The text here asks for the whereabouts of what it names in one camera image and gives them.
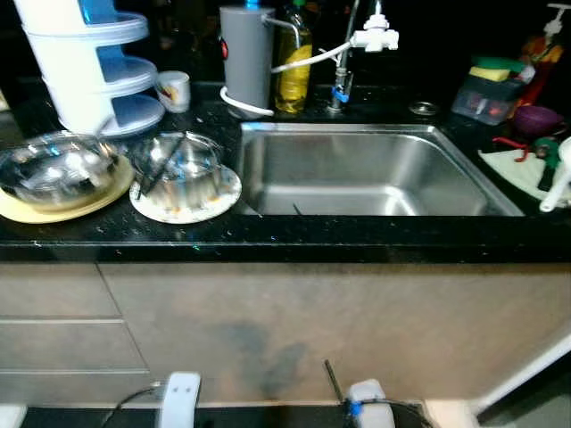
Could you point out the stainless steel sink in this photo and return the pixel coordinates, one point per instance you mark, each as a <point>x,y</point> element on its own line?
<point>375,174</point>

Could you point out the white tiered plastic rack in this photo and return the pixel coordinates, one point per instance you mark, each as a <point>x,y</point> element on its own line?
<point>80,71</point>

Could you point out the yellow plate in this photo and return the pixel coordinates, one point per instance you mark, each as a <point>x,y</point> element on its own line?
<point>89,207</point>

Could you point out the purple cup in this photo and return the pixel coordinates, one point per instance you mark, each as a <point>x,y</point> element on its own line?
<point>537,120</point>

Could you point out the shiny steel bowl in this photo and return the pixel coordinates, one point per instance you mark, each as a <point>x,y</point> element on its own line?
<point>58,169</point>

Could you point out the grey cylinder water filter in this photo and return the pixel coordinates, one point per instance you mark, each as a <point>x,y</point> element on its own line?
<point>245,58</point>

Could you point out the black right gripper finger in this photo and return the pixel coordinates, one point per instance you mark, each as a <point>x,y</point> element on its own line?
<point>334,382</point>

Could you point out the clear plastic sponge container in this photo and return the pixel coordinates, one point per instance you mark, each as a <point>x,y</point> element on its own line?
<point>482,102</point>

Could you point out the white tap diverter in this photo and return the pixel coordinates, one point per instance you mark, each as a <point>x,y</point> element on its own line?
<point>375,37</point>

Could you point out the green black tool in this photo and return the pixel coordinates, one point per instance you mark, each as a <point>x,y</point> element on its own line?
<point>548,156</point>

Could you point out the chrome tap with blue valve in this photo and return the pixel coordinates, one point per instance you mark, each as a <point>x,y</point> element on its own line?
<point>339,89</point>

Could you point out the beige cabinet door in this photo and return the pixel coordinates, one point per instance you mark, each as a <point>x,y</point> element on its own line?
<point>401,312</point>

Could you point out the beige drawer front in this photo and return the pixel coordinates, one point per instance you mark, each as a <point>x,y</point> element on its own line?
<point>62,346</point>
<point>71,386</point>
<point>49,290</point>

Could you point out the white printed mug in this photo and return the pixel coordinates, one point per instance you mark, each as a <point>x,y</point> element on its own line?
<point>174,91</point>

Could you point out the small steel pot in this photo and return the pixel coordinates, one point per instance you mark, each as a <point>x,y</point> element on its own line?
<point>192,174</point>

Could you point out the round metal sink plug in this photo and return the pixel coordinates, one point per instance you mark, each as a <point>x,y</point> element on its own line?
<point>424,109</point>

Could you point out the white floral plate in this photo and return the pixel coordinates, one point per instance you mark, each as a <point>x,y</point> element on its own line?
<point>227,192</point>

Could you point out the green yellow sponge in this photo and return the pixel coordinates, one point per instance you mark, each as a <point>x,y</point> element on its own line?
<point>495,69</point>

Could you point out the yellow cooking oil bottle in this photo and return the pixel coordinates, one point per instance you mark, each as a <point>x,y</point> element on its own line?
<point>293,76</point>

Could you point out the black floor mat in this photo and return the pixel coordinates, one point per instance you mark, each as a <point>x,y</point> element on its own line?
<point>268,417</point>

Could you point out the pale green mat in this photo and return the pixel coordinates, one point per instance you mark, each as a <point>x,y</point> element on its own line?
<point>508,169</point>

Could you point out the red orange soap bottle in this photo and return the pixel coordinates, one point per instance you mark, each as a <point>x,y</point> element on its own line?
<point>542,58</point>

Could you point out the white plastic ladle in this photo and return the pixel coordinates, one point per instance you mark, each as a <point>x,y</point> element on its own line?
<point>555,187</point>

